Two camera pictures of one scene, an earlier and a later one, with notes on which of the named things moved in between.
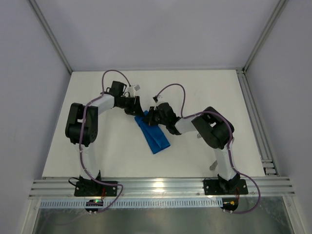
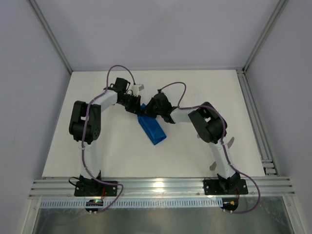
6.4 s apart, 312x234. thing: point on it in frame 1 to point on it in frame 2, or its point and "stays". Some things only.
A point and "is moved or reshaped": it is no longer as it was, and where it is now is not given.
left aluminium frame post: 50,34 stays
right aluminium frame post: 265,33 stays
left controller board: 94,203 stays
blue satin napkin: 153,134 is moved or reshaped
